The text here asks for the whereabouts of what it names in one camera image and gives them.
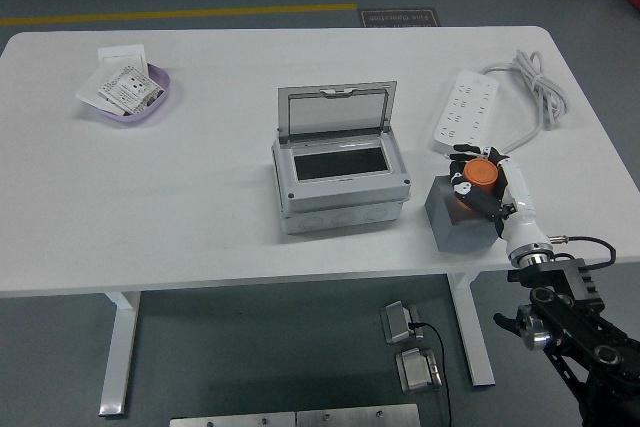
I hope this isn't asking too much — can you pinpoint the white table leg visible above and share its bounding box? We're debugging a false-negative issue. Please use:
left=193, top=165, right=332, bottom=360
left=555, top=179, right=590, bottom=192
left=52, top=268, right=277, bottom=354
left=98, top=290, right=143, bottom=418
left=447, top=271, right=496, bottom=388

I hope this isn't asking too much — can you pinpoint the grey enclosure box clear lid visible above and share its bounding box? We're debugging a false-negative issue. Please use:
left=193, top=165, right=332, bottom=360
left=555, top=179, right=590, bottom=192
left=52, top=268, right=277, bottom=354
left=271, top=80, right=413, bottom=236

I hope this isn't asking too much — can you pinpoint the white flat plate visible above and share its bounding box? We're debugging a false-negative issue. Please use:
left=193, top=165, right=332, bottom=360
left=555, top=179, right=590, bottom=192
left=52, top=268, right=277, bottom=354
left=75, top=65, right=126, bottom=116

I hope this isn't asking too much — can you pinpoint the printed white socket panel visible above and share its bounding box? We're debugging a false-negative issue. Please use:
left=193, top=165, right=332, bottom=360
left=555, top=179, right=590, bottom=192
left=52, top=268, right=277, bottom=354
left=97, top=65, right=166, bottom=116

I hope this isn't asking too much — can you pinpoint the purple plastic tray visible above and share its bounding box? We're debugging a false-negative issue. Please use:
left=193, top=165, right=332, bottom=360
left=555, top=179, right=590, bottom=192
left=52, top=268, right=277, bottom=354
left=82, top=62, right=172, bottom=127

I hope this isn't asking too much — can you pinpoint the black floor sign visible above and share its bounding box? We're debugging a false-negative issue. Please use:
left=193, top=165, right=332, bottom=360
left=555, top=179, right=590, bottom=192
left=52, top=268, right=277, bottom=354
left=357, top=7, right=442, bottom=28

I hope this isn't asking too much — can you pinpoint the silver foot pedal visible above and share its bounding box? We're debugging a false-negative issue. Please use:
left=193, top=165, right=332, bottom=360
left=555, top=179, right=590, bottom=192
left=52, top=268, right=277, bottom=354
left=379, top=300, right=425, bottom=345
left=395, top=346, right=444, bottom=395

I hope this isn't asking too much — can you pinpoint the metal base plate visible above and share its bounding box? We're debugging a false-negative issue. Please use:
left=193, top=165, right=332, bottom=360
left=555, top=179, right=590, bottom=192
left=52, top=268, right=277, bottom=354
left=295, top=403, right=421, bottom=427
left=169, top=411, right=297, bottom=427

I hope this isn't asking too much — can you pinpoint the orange cylinder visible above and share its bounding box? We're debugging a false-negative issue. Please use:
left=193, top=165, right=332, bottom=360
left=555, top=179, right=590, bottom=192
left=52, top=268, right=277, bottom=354
left=452, top=159, right=501, bottom=213

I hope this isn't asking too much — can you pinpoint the yellow floor tape line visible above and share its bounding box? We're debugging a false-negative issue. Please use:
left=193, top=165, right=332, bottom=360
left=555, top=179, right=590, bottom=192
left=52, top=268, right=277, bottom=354
left=0, top=2, right=359, bottom=27

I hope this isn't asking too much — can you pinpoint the black pedal cable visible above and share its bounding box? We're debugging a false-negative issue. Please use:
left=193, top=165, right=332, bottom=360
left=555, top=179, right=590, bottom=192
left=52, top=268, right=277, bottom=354
left=407, top=320, right=453, bottom=427

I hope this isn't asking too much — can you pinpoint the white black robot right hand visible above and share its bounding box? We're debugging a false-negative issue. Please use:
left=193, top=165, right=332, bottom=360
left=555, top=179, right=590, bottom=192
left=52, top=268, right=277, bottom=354
left=446, top=143, right=555, bottom=261

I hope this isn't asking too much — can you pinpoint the plain white switch plate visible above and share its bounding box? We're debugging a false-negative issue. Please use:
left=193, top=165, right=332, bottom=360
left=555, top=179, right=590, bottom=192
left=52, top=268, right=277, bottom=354
left=97, top=45, right=150, bottom=73

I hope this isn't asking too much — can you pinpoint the grey cube with round hole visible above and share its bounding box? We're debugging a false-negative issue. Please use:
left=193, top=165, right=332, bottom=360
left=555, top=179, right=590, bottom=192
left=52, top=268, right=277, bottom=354
left=423, top=174, right=506, bottom=254

